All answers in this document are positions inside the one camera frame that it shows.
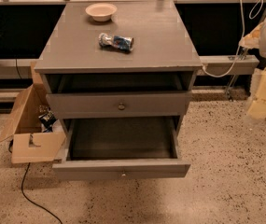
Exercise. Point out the tan robot gripper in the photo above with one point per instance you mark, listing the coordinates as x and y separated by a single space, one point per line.
251 40

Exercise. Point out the grey drawer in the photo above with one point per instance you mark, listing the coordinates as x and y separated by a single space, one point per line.
119 104
121 148

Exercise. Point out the grey top drawer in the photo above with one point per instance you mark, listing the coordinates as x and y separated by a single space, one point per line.
119 104

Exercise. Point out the grey drawer cabinet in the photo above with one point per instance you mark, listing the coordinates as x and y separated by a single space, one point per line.
163 56

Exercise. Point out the metal stand pole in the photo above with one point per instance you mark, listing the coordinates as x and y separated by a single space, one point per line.
247 47

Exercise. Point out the crushed blue white can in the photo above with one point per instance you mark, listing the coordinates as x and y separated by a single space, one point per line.
116 42

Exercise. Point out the white bowl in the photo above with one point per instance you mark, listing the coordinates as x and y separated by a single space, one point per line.
101 12

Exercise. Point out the snack bags in box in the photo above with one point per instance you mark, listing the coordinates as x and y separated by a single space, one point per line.
47 118

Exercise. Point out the open cardboard box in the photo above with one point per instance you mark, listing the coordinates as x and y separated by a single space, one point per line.
23 127

